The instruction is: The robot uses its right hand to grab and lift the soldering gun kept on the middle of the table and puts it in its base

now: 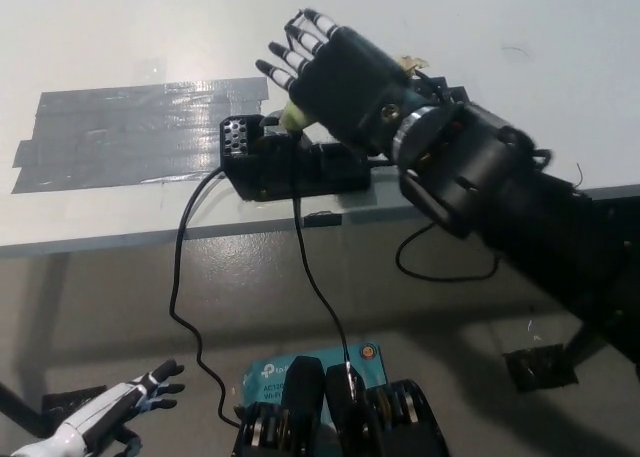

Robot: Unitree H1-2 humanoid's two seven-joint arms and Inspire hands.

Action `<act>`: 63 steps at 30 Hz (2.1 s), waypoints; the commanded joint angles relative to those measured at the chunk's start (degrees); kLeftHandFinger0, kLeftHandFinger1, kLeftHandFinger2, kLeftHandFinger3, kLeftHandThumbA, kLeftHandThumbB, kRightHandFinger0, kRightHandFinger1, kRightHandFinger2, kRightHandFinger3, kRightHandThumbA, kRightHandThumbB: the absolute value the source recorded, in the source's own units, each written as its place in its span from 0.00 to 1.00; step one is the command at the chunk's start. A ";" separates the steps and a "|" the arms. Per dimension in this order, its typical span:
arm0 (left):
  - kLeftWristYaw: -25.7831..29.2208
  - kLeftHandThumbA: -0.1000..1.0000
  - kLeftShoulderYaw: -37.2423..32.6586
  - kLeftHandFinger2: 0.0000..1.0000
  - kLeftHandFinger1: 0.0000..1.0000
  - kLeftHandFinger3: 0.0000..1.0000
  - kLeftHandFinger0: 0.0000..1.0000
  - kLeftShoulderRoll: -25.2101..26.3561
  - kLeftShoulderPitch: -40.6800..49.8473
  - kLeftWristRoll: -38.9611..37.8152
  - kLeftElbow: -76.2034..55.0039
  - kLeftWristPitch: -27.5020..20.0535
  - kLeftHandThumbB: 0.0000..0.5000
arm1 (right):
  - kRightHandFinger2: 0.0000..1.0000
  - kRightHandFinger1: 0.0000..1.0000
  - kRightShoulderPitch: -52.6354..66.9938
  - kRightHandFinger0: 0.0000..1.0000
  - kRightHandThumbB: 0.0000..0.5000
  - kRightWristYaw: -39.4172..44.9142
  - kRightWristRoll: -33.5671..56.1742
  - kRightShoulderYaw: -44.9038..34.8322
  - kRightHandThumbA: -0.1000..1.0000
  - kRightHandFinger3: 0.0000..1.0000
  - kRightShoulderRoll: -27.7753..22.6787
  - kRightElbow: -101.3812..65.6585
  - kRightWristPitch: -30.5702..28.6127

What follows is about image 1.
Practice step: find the grey duct tape patch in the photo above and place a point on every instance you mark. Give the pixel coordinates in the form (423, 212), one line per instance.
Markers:
(130, 122)

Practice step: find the teal router box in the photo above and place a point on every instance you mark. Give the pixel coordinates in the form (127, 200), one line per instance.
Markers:
(270, 377)

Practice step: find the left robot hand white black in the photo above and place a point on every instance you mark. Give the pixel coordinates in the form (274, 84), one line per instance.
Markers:
(115, 402)

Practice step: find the small black tape strip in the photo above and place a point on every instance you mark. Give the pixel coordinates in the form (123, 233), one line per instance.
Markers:
(322, 220)

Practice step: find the black robot torso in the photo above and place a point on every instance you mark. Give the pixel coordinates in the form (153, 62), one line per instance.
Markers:
(305, 402)

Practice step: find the black plastic bracket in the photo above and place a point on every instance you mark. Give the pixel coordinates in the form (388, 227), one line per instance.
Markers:
(457, 94)

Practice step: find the black metal stand leg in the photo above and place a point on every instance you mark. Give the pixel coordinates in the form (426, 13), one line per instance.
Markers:
(580, 347)
(22, 407)

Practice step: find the black soldering station base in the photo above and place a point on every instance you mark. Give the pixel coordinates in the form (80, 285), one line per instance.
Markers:
(260, 172)

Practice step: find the right robot hand black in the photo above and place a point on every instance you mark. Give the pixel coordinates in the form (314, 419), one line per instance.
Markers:
(350, 87)

